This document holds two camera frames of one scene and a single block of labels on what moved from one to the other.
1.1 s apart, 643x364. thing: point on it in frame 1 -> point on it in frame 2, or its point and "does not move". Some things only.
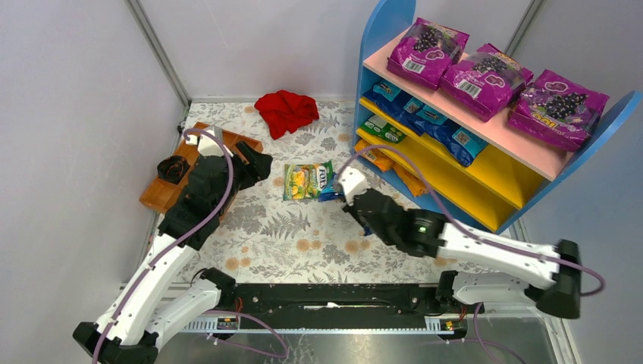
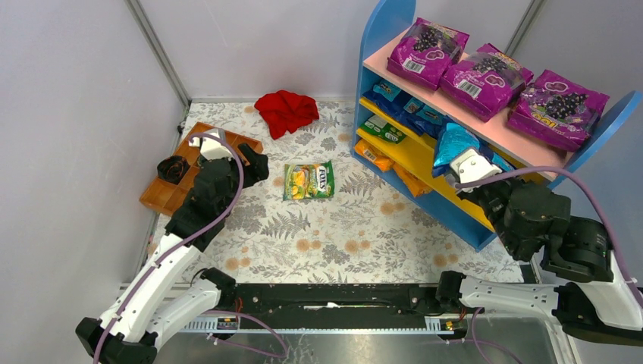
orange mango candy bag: x=379 y=158 does not move
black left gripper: x=241 y=164 does not move
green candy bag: x=380 y=126 does not move
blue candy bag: x=329 y=192 -> x=455 y=139
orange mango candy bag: x=415 y=185 does not move
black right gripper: x=355 y=207 -> x=478 y=191
